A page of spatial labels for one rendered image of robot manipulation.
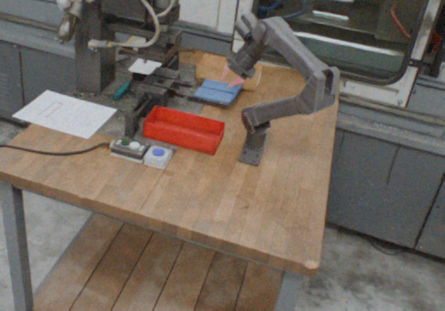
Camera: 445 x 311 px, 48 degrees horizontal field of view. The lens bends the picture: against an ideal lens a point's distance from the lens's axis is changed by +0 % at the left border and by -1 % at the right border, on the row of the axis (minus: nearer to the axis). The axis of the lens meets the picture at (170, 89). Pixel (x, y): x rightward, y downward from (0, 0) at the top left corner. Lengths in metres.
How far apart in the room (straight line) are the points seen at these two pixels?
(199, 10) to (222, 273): 1.17
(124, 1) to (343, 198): 1.51
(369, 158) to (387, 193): 0.20
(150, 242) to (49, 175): 0.86
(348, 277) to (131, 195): 1.46
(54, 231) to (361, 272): 1.51
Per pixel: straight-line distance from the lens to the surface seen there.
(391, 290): 2.66
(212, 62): 2.13
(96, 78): 1.88
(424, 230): 2.71
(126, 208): 1.39
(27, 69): 3.03
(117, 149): 1.55
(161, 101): 1.76
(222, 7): 2.32
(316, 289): 2.52
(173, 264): 2.18
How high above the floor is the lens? 1.83
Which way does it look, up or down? 29 degrees down
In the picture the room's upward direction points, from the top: 4 degrees clockwise
